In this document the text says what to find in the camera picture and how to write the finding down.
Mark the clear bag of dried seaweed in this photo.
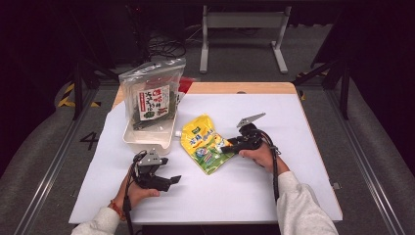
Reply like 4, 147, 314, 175
117, 58, 187, 131

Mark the white table mat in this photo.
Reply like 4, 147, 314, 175
69, 93, 344, 226

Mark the person's right hand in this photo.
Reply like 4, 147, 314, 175
238, 142, 291, 176

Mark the yellow spouted pouch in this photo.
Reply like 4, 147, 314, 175
174, 114, 237, 175

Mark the red bracelet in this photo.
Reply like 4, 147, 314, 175
108, 199, 127, 222

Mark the aluminium floor rail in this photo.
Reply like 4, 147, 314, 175
326, 87, 405, 235
13, 87, 99, 235

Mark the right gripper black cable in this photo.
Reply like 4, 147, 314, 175
256, 129, 282, 203

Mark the white metal stand frame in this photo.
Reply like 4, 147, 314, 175
199, 4, 293, 74

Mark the white divided plastic bin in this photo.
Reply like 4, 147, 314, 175
121, 94, 179, 156

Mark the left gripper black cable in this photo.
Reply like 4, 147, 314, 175
122, 150, 149, 235

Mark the black metal stand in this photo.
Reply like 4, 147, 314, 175
292, 58, 351, 120
69, 58, 126, 121

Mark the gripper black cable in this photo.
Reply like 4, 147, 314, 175
122, 150, 149, 235
256, 129, 282, 203

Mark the yellow and black floor tape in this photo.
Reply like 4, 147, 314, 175
57, 82, 102, 109

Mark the black floor cable bundle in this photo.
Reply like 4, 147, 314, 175
136, 32, 188, 68

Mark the person's left hand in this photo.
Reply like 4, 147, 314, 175
112, 172, 161, 218

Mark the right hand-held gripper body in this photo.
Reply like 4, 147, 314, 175
236, 112, 267, 152

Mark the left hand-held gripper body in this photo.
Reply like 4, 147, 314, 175
131, 149, 173, 193

